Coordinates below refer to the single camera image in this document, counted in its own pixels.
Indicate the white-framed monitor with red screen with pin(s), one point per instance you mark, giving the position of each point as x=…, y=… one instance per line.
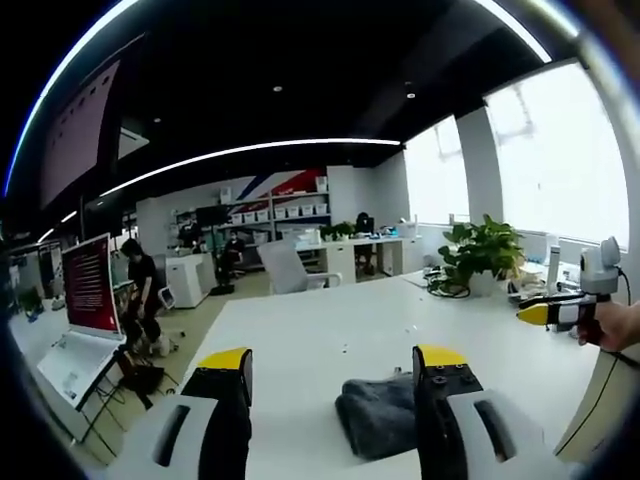
x=90, y=287

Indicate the black screen on stand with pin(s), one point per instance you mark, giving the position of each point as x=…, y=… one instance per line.
x=214, y=220

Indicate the dark grey towel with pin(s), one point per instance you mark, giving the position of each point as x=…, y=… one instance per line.
x=375, y=415

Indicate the white upright tower device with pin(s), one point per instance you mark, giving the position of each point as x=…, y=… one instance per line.
x=553, y=265

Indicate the large hanging display screen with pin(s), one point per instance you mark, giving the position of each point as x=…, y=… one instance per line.
x=80, y=135

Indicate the white low cabinet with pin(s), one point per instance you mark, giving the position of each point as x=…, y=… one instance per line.
x=187, y=277

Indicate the green potted plant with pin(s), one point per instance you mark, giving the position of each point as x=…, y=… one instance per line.
x=480, y=255

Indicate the person's right hand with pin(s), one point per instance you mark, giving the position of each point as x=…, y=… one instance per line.
x=617, y=327

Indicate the shelf of white storage boxes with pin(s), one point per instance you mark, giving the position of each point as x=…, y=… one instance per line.
x=285, y=210

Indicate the small green desk plant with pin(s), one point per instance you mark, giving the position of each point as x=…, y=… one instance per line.
x=337, y=231

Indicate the white office chair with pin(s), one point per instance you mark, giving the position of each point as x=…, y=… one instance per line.
x=287, y=267

